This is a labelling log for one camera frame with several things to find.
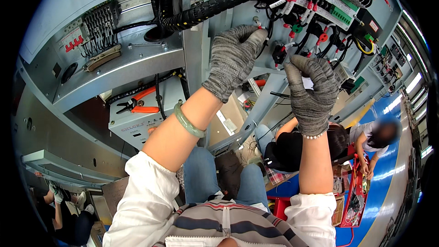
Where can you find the black module with red label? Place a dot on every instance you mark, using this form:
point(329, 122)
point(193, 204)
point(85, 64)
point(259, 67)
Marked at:
point(368, 25)

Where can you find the steel wrench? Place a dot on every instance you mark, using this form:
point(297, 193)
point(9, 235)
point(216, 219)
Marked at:
point(147, 45)

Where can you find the gray cabinet door panel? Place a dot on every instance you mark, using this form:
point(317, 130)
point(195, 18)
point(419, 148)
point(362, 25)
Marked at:
point(68, 168)

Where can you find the person's legs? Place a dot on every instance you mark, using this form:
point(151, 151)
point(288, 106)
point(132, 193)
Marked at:
point(200, 175)

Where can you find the red stool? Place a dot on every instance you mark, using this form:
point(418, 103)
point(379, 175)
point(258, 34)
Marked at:
point(281, 207)

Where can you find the plaid cloth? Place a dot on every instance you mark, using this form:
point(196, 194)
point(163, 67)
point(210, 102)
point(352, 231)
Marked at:
point(276, 176)

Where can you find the black relay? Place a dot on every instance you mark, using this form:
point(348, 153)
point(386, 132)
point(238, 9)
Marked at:
point(278, 55)

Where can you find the red tool tray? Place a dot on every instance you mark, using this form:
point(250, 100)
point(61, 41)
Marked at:
point(355, 199)

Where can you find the green round cap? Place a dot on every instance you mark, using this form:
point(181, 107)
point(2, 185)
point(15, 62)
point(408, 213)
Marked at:
point(297, 28)

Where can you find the small white module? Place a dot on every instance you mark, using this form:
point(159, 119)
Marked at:
point(343, 73)

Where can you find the orange tube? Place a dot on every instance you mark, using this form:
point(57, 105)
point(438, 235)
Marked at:
point(260, 82)

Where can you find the gray transformer box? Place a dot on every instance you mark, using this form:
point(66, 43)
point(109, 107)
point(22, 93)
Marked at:
point(137, 123)

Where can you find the person's left hand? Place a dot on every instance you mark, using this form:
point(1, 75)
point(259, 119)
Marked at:
point(229, 61)

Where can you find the green jade bangle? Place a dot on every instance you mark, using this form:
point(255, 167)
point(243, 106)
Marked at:
point(185, 123)

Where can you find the white switch box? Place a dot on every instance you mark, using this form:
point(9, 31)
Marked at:
point(229, 125)

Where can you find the person's body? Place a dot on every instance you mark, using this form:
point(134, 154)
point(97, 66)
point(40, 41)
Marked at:
point(205, 219)

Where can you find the red round cap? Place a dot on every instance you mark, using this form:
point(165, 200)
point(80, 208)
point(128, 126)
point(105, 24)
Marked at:
point(323, 37)

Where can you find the person's right hand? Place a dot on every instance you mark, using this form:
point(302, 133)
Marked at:
point(312, 96)

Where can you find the gray electrical cabinet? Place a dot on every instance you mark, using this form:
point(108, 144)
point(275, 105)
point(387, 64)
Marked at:
point(137, 65)

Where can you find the red circuit breaker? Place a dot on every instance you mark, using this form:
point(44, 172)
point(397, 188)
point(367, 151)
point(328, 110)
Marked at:
point(73, 41)

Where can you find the cardboard box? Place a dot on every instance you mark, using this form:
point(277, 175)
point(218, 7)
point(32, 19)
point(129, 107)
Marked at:
point(339, 211)

